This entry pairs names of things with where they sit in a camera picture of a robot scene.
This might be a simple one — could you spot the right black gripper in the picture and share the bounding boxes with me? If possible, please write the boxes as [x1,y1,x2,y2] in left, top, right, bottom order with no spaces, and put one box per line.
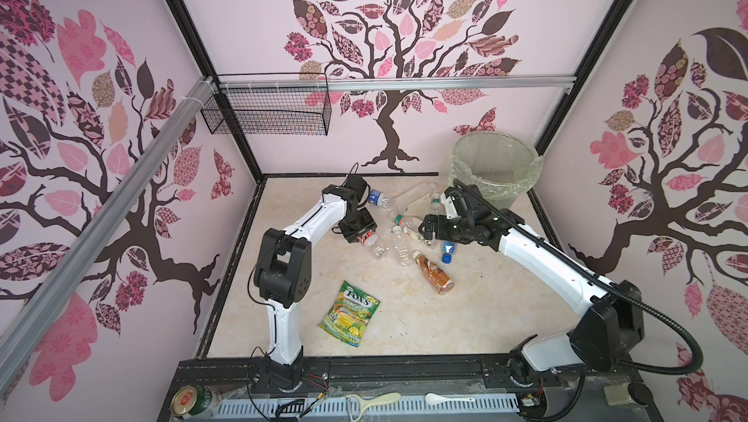
[416,215,471,241]

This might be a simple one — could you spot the red label clear bottle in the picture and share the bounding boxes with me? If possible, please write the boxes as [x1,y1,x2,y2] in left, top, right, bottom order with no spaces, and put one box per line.
[358,229,389,260]

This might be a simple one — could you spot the clear ribbed water bottle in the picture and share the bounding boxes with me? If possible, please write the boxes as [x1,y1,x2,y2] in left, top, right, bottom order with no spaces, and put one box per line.
[392,225,413,267]

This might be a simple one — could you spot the brown tea bottle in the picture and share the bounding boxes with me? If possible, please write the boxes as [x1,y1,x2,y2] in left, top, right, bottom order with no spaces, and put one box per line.
[412,251,455,295]

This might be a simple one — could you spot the large clear square bottle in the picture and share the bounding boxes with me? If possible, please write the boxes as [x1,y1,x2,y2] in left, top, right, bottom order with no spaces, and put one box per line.
[389,212,434,248]

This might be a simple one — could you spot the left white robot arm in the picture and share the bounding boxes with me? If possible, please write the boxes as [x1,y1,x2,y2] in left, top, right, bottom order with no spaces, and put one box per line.
[252,176,376,369]

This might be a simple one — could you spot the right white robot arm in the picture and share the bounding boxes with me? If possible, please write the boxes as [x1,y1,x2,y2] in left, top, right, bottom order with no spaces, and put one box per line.
[418,208,644,373]

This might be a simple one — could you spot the green lined trash bin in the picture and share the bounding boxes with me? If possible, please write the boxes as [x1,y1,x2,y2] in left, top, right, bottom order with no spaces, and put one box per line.
[439,132,545,209]

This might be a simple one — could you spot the blue cap Fiji bottle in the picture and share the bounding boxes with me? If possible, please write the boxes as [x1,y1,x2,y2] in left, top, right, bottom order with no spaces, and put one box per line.
[441,241,457,264]

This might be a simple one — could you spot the blue label Pepsi water bottle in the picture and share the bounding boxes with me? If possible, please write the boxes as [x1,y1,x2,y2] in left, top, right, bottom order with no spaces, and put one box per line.
[367,189,395,210]

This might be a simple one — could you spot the green label small bottle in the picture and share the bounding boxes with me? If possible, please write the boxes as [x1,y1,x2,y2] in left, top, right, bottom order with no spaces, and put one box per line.
[430,193,445,215]

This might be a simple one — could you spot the clear capless bottle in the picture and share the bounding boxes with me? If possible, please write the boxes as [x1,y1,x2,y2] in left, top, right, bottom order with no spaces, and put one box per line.
[395,182,438,213]

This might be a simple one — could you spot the Fox's candy bag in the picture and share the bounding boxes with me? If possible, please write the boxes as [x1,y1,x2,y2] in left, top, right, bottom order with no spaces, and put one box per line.
[319,282,381,347]

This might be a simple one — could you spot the white plastic spoon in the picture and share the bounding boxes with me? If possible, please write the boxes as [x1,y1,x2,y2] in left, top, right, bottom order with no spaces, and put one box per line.
[425,393,476,406]

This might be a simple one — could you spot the cream plastic peeler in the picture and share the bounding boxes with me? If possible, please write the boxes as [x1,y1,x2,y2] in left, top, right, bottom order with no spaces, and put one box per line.
[345,392,402,422]

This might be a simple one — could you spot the green drink can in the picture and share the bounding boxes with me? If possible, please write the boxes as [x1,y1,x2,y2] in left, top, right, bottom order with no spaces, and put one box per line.
[169,384,222,420]

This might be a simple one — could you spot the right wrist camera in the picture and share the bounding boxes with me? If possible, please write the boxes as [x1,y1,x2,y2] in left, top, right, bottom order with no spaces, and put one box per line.
[440,187,459,219]

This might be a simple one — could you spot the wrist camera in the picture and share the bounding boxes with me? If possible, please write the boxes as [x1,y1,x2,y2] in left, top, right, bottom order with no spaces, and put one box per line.
[343,174,370,207]
[440,187,459,219]

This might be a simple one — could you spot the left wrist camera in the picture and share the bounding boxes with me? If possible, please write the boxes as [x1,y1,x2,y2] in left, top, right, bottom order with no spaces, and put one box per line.
[343,174,370,207]

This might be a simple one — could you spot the black corrugated cable conduit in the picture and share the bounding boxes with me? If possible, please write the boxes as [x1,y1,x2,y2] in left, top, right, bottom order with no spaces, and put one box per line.
[452,178,703,376]

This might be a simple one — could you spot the black wire wall basket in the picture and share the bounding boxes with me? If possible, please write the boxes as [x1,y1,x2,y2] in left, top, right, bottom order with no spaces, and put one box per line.
[202,71,332,136]

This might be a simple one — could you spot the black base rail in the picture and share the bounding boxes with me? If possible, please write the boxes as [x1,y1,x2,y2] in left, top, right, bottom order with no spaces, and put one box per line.
[168,351,644,394]

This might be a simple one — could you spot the white slotted cable duct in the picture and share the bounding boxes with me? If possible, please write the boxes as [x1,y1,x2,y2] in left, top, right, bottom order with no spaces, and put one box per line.
[214,394,519,421]

